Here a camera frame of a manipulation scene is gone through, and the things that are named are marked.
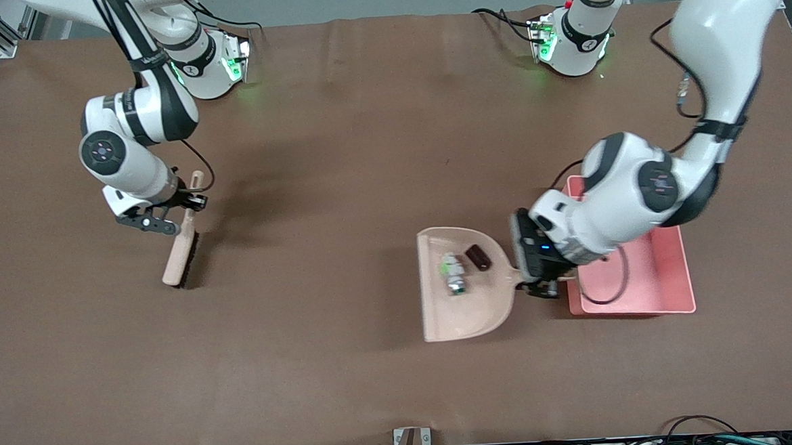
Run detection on black cable bundle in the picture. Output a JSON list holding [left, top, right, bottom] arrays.
[[471, 410, 792, 445]]

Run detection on brown table mat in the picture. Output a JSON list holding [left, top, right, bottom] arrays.
[[0, 0, 792, 445]]

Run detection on pink plastic bin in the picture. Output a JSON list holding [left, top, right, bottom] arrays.
[[562, 169, 697, 320]]

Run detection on green-lit base connector box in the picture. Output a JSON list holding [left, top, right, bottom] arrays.
[[222, 32, 255, 84], [527, 14, 559, 64]]

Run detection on black right base cable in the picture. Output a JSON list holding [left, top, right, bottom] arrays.
[[192, 3, 261, 39]]

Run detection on black left base cable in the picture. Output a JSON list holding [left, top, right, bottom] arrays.
[[472, 5, 543, 46]]

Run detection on small black capacitor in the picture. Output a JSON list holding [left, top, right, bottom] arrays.
[[465, 243, 493, 272]]

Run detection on beige plastic dustpan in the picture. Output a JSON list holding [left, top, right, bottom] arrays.
[[416, 220, 582, 344]]

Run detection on green-lit left base connector box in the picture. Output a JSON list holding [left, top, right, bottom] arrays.
[[527, 14, 559, 64]]

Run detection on beige hand brush black bristles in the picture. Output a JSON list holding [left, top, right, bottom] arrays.
[[156, 170, 211, 290]]

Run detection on black base cable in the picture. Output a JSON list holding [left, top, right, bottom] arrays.
[[192, 3, 261, 39], [472, 5, 543, 46]]

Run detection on green-lit right base connector box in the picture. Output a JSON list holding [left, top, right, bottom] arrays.
[[222, 32, 255, 84]]

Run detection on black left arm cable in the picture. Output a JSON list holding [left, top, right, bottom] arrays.
[[548, 16, 721, 308]]

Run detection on white orange electrical connector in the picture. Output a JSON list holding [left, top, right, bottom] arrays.
[[437, 250, 469, 298]]

